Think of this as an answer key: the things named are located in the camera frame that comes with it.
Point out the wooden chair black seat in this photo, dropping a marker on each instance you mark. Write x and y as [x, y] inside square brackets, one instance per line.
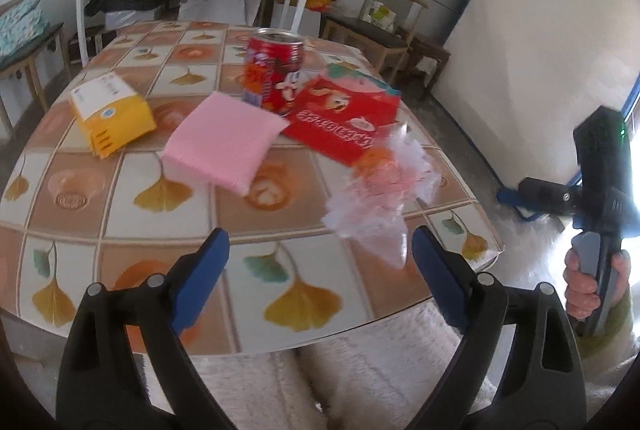
[386, 43]

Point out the person's right hand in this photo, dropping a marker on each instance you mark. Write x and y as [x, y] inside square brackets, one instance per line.
[581, 289]

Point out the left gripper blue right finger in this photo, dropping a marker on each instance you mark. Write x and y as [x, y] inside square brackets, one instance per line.
[447, 276]

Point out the tiled ginkgo pattern dining table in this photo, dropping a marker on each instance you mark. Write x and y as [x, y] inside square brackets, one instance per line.
[150, 149]

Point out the red snack bag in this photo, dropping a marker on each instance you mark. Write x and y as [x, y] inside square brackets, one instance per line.
[339, 112]

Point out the floral patterned cushion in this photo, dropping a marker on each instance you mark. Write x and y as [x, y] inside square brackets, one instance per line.
[20, 24]

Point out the yellow white cardboard box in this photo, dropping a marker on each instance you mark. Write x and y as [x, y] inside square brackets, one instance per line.
[110, 114]

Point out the red drink can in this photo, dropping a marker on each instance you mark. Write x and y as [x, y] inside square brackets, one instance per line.
[272, 65]

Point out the pink sponge cloth pack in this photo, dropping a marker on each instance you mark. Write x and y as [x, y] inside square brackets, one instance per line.
[224, 141]

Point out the clear plastic cake bag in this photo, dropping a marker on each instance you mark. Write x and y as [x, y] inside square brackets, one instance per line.
[369, 209]

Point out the dark wooden stool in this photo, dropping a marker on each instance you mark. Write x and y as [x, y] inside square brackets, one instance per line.
[421, 48]

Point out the white mattress blue trim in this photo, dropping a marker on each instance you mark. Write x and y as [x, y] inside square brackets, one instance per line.
[524, 73]

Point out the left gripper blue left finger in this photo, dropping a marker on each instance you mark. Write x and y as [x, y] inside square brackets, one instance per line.
[193, 278]

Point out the wooden chair with cushion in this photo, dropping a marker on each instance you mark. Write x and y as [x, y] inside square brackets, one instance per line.
[24, 61]

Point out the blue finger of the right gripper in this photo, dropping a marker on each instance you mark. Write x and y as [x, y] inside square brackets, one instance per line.
[515, 202]

